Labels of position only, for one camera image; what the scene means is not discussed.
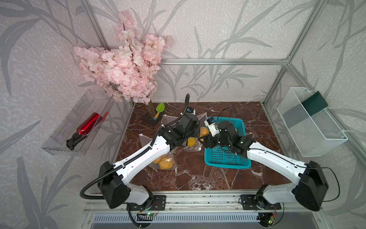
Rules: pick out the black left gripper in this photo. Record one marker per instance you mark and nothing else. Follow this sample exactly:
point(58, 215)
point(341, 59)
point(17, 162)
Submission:
point(196, 128)

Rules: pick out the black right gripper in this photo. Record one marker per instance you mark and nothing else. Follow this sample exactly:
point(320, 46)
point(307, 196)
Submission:
point(208, 139)

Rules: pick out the orange potato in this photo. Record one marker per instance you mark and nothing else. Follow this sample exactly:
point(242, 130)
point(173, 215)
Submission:
point(157, 161)
point(204, 131)

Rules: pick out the clear dotted zipper bag back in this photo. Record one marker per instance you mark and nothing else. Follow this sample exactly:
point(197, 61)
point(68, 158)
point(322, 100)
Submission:
point(197, 146)

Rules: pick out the clear dotted zipper bag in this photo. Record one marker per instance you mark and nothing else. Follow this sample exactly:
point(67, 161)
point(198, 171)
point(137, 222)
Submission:
point(197, 146)
point(166, 119)
point(145, 140)

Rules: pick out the clear dotted zipper bag front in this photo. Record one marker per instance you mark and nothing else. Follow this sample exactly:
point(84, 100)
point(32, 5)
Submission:
point(145, 140)

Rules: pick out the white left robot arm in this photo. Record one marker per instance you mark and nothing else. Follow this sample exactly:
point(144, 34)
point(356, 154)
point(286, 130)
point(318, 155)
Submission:
point(114, 181)

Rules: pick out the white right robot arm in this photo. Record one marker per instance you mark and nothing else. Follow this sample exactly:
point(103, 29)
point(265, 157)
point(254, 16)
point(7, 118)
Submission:
point(308, 185)

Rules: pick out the teal plastic basket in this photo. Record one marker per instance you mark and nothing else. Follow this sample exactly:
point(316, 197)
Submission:
point(220, 157)

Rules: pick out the artificial pink blossom tree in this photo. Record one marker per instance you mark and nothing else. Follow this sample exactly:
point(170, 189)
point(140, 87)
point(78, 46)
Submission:
point(127, 72)

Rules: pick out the dark green card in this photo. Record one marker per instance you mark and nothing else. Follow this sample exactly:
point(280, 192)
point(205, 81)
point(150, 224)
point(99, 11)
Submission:
point(315, 104)

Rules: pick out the red black hair dryer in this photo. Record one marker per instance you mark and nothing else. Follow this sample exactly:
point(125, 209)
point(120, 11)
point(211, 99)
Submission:
point(82, 131)

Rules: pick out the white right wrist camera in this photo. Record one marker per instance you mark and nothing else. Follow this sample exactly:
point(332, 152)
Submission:
point(210, 123)

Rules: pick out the green toy shovel yellow handle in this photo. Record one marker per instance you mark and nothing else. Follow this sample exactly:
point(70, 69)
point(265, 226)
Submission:
point(159, 109)

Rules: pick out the black square tree base plate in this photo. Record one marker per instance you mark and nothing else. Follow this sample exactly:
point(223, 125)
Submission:
point(147, 119)

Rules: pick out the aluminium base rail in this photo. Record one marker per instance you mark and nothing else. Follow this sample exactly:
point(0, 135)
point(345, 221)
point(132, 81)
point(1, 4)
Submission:
point(192, 201)

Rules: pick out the white wire mesh basket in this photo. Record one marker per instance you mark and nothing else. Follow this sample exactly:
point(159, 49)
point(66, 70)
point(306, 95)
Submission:
point(313, 135)

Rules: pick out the clear acrylic wall shelf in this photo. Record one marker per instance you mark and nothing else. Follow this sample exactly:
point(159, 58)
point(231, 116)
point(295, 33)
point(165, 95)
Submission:
point(90, 102)

